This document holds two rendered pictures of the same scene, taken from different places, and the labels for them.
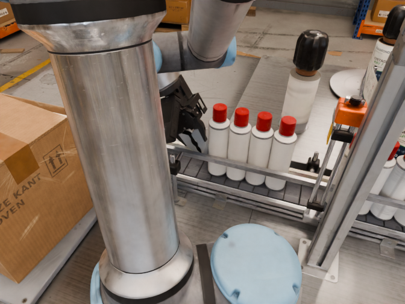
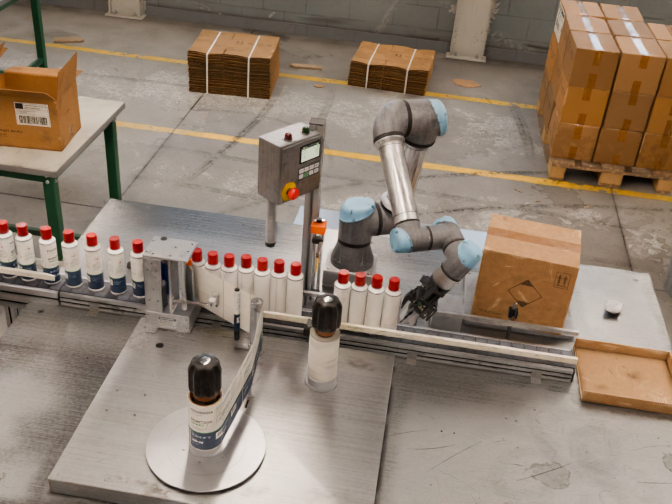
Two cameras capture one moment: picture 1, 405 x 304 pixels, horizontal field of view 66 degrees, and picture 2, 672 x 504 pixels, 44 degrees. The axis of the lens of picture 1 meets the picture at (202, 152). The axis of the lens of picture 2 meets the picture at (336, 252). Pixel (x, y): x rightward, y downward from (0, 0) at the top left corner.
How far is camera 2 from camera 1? 2.85 m
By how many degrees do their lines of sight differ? 105
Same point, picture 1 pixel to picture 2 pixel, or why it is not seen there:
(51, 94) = (642, 435)
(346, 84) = (242, 448)
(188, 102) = (421, 291)
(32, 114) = (505, 248)
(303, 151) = not seen: hidden behind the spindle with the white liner
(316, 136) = (297, 370)
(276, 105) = (340, 409)
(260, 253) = (357, 204)
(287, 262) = (347, 204)
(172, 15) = not seen: outside the picture
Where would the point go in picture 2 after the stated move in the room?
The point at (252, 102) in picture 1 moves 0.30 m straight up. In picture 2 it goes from (370, 410) to (381, 326)
